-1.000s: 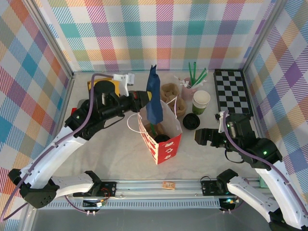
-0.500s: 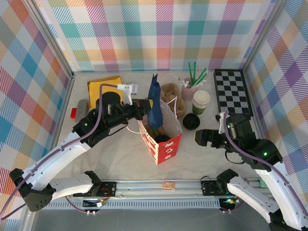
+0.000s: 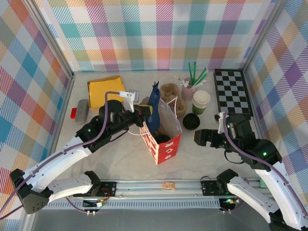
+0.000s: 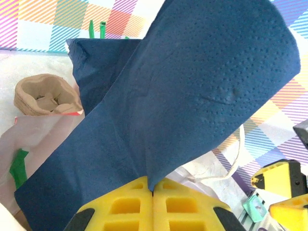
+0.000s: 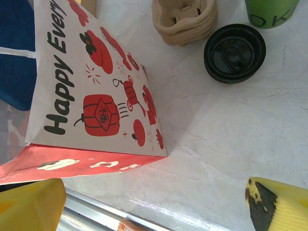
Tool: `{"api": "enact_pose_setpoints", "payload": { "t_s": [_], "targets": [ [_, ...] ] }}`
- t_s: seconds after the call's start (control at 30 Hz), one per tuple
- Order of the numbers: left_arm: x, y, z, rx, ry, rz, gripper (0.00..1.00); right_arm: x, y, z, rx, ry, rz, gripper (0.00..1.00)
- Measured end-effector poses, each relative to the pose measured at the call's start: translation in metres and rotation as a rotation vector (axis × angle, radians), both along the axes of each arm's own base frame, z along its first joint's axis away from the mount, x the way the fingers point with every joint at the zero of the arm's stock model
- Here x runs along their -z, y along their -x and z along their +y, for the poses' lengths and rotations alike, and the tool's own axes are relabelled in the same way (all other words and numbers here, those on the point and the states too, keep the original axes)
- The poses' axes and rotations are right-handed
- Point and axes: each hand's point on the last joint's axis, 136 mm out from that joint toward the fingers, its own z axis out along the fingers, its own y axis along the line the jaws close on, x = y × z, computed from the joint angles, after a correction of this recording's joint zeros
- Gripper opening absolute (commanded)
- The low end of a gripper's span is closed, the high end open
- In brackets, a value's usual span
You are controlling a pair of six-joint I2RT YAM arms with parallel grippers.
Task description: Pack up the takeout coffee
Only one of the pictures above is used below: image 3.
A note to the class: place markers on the small orange card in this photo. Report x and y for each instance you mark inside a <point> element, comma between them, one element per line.
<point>169,185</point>

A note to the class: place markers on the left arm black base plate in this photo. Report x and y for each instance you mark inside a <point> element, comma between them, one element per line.
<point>109,188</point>

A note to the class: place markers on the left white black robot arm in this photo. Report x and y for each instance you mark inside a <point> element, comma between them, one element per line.
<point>60,161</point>

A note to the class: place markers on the stack of cardboard cup carriers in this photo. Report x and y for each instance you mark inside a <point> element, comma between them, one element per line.
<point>179,107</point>

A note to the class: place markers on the white wrapped stirrer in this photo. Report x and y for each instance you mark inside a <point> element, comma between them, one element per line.
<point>179,78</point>
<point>184,83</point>

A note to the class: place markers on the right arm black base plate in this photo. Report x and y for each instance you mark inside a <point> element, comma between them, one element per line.
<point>208,188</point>

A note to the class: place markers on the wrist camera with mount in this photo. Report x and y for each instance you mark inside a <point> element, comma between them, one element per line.
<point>221,125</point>
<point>130,96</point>

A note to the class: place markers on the black grey chessboard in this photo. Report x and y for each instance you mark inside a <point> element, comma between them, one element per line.
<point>232,91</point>

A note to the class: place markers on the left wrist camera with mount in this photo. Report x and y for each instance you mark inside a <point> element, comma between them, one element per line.
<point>130,96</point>

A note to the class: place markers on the grey oblong case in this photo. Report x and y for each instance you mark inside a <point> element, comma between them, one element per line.
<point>81,111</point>

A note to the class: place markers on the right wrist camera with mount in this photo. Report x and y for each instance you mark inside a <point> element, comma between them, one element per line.
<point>221,125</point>

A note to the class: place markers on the small controller board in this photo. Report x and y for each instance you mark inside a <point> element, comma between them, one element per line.
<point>96,204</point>
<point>228,201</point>

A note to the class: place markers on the pink holder cup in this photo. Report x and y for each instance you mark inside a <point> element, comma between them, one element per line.
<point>186,92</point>

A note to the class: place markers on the stack of black cup lids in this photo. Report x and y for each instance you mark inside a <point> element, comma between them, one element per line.
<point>191,121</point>

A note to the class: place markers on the red block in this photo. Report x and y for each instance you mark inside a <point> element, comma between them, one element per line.
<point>73,113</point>

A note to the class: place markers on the green drinking straw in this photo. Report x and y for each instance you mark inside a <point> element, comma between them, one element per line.
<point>201,75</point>
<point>194,72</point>
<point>190,72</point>

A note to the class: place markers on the red white paper bag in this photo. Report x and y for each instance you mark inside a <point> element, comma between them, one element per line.
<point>168,150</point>

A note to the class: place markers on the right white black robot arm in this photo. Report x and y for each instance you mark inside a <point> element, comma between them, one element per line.
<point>252,192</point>

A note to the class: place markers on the teal alarm clock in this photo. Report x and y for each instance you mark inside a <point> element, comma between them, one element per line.
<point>261,184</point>

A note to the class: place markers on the black cup lid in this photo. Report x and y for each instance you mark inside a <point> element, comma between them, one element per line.
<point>163,138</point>

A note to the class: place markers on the stack of green paper cups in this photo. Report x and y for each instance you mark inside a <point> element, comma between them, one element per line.
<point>201,101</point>

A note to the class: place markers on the blue paper napkin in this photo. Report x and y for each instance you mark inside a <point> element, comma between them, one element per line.
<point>154,106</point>

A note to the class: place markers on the aluminium frame post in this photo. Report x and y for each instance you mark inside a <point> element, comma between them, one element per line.
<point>50,36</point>
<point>262,36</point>

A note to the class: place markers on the aluminium mounting rail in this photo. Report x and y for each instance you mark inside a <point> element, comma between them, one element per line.
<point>144,191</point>

